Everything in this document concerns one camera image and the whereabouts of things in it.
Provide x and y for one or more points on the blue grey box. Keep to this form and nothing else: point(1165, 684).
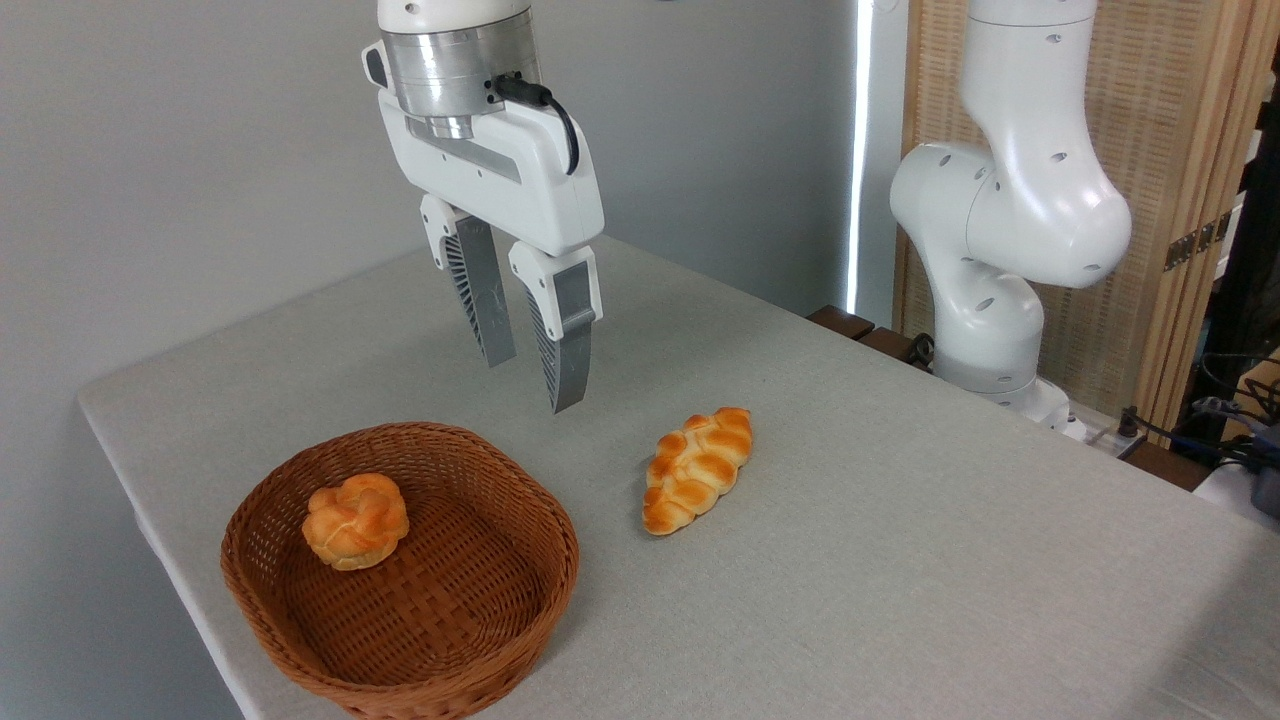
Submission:
point(1268, 480)

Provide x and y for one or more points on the black metal stand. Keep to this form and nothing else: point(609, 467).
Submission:
point(1245, 270)

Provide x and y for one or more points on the round knotted bread roll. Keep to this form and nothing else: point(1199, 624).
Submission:
point(355, 522)

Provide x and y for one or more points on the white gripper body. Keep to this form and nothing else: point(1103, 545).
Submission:
point(520, 180)

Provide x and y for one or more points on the long braided bread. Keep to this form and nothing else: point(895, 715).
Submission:
point(695, 472)

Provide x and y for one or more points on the dark wooden block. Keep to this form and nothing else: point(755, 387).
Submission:
point(892, 345)
point(840, 320)
point(1165, 465)

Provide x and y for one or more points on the brown wicker basket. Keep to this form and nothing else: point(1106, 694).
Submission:
point(440, 620)

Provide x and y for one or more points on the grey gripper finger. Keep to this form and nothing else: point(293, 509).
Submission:
point(570, 350)
point(485, 300)

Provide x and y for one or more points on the wooden folding screen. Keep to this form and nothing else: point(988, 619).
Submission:
point(1160, 110)

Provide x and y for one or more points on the metal screen hinge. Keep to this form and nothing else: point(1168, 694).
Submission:
point(1196, 240)

